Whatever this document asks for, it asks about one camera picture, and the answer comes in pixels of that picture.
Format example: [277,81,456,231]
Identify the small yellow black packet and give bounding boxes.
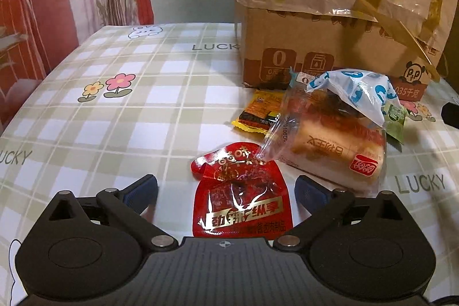
[231,90,286,133]

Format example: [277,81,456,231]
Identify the small green snack packet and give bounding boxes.
[382,101,408,144]

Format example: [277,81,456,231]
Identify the printed backdrop cloth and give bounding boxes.
[0,0,155,128]

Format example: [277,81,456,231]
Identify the red snack packet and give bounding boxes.
[190,141,292,239]

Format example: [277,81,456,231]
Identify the clear bread packet blue print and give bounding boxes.
[260,69,401,195]

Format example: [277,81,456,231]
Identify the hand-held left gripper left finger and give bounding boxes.
[43,174,179,251]

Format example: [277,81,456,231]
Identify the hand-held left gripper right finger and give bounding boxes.
[274,174,413,251]

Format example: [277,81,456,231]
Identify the checked tablecloth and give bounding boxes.
[0,23,459,292]

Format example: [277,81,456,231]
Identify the plastic-lined cardboard box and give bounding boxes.
[229,0,459,103]

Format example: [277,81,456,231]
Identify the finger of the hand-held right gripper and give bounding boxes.
[442,101,459,129]

